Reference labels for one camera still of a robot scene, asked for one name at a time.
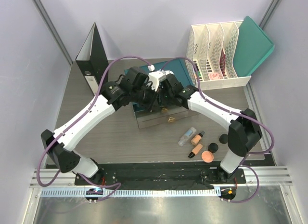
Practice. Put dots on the orange round powder puff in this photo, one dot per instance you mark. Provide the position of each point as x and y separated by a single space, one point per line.
207 156

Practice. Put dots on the white slotted cable duct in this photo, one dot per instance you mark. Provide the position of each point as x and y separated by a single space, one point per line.
96 192

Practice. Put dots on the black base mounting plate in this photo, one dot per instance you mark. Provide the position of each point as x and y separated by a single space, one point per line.
166 175

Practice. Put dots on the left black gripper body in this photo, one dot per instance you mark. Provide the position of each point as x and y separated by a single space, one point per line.
145 97

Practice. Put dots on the green black marker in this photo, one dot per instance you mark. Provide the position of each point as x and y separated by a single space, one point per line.
199 72

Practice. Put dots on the clear makeup remover bottle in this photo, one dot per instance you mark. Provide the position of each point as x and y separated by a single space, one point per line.
187 136

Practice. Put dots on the teal folder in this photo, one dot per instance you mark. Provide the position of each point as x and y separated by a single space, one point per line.
252 49

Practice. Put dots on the beige foundation bottle grey cap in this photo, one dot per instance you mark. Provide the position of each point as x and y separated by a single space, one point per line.
195 140

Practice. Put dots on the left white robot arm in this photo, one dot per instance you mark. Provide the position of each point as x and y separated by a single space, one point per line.
60 144

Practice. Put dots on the black lever arch binder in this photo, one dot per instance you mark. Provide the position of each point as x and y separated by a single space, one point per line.
91 59

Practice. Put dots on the beige foundation bottle black cap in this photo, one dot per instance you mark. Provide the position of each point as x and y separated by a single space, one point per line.
195 150

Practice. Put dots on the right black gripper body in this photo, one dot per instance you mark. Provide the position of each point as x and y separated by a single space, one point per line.
166 97

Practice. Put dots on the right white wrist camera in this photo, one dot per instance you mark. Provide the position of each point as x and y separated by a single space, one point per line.
167 72

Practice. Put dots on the white mesh file organizer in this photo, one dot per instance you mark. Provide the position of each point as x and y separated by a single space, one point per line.
204 49

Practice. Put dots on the pink sticky notes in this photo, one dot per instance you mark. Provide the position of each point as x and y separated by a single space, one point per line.
215 76

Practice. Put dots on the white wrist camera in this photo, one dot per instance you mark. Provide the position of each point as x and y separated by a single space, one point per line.
167 72
155 77

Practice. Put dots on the dark red booklet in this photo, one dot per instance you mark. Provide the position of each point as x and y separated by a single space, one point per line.
222 62

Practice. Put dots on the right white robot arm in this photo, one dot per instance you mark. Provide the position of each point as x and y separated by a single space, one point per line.
243 132

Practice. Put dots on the teal makeup drawer organizer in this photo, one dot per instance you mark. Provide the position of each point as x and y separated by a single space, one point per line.
166 112

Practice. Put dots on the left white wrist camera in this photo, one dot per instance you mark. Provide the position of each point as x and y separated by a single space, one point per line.
155 77

